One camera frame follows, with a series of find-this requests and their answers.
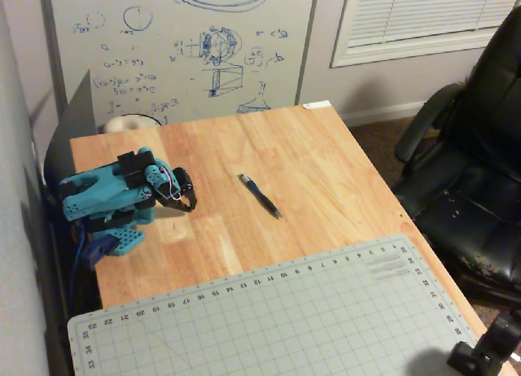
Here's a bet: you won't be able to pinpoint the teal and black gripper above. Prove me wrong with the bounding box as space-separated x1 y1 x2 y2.
142 164 199 213

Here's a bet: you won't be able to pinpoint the dark blue pen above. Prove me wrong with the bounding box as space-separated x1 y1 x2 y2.
237 173 283 220

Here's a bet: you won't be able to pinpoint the dark blue table clamp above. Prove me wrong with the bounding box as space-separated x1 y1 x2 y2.
78 234 120 270

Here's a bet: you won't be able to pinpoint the grey gridded cutting mat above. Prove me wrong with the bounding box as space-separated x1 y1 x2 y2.
67 233 479 376

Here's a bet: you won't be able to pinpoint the whiteboard with blue drawings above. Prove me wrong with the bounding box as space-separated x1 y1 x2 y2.
39 0 322 127

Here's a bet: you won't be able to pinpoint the black leather office chair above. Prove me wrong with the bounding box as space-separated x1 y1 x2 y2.
392 3 521 308

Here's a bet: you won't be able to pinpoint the white window blinds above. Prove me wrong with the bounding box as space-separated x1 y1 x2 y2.
329 0 521 69

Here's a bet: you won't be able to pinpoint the blue cable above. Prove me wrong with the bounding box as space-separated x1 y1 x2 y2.
69 225 89 314

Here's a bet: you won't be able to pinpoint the black camera stand clamp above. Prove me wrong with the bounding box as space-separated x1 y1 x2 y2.
447 312 521 376

